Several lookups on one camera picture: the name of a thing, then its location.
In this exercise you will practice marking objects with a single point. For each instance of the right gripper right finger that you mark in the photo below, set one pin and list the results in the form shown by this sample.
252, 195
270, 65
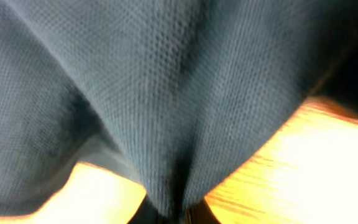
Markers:
200, 213

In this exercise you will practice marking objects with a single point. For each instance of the blue polo shirt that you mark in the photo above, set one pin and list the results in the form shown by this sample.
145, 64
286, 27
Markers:
185, 91

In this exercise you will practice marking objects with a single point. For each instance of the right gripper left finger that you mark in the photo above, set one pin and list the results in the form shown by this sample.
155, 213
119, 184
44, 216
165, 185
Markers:
146, 214

